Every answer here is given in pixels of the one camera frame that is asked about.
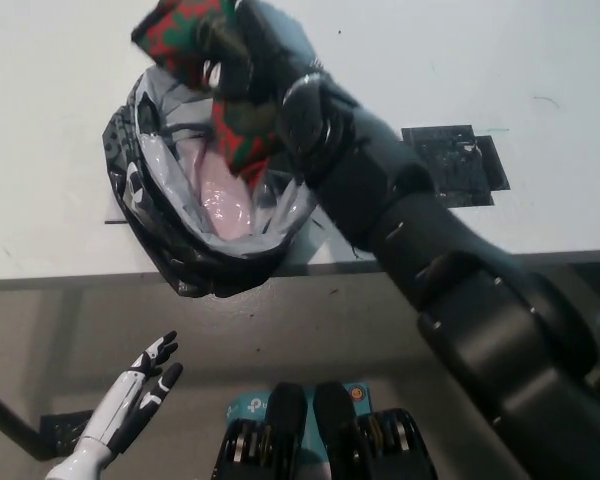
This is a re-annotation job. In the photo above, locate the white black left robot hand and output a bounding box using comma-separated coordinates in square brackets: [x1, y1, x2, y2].
[47, 329, 184, 479]

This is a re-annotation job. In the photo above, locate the black plastic bag grey inside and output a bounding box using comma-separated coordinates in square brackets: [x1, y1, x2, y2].
[102, 67, 321, 300]

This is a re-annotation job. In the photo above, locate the black ribbed robot body block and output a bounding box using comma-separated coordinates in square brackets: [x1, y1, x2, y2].
[214, 382, 309, 480]
[313, 381, 439, 480]

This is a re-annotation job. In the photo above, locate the red green patterned garment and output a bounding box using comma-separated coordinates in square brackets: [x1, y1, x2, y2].
[132, 0, 281, 179]

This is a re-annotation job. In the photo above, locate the pink plastic packet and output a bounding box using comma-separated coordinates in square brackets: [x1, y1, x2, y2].
[179, 137, 256, 236]

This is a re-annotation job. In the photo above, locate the black floor tape patch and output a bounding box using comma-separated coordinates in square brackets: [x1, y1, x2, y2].
[39, 409, 94, 451]

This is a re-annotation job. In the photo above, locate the black tape patch on table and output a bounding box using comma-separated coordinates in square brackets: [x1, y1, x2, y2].
[401, 124, 511, 207]

